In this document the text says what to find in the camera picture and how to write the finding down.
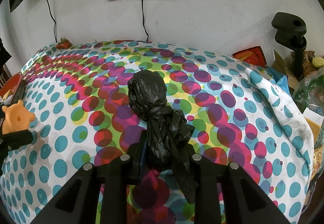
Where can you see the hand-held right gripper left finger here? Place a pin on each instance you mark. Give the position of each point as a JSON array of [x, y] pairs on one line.
[[136, 155]]

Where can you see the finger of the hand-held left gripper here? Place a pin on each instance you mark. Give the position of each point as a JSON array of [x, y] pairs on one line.
[[17, 139], [2, 115]]

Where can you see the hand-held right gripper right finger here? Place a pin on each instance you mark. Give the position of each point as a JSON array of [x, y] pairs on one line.
[[190, 155]]

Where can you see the orange rubber toy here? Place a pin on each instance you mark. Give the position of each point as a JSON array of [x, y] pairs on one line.
[[17, 117]]

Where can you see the red round tray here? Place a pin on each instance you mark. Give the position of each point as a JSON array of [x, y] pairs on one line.
[[12, 82]]

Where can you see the black plastic bag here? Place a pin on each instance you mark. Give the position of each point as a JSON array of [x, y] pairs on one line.
[[146, 92]]

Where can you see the polka dot tablecloth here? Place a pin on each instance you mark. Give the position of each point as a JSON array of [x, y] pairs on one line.
[[76, 125]]

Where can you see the small red wrapper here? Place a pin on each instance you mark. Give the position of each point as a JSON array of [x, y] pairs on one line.
[[63, 43]]

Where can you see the blue cloth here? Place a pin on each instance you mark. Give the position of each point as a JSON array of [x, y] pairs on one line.
[[279, 82]]

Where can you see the red foil packet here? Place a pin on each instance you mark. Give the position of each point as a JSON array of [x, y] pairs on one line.
[[250, 55]]

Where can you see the orange patterned snack packet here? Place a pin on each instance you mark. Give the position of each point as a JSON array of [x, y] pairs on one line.
[[317, 163]]

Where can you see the open cardboard box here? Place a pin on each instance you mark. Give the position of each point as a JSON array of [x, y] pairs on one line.
[[282, 67]]

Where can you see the yellow white carton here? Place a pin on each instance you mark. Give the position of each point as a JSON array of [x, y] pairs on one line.
[[316, 132]]

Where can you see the plastic bag with green contents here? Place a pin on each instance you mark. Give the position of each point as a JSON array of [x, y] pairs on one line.
[[308, 92]]

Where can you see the brown patterned packet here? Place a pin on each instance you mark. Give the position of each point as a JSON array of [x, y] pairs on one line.
[[308, 61]]

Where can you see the yellow knitted toy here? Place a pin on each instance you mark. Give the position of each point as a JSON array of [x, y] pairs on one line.
[[318, 61]]

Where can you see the black clamp stand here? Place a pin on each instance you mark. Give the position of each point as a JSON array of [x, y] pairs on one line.
[[288, 23]]

